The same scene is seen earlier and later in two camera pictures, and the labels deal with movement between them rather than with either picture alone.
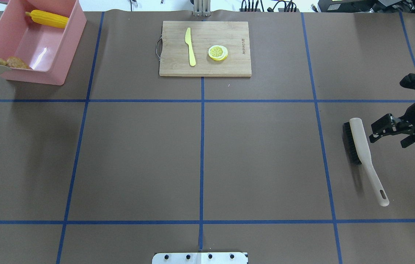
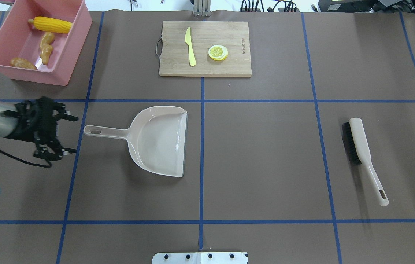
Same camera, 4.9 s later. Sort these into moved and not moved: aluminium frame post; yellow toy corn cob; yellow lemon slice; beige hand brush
Moved: yellow toy corn cob
Not moved: aluminium frame post; yellow lemon slice; beige hand brush
